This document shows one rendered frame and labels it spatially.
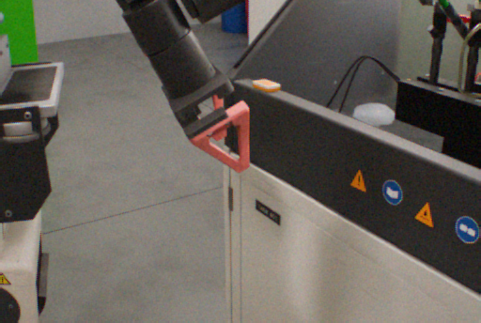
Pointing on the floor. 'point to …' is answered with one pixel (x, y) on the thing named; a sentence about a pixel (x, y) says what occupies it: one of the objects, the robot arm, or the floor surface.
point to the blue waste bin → (235, 20)
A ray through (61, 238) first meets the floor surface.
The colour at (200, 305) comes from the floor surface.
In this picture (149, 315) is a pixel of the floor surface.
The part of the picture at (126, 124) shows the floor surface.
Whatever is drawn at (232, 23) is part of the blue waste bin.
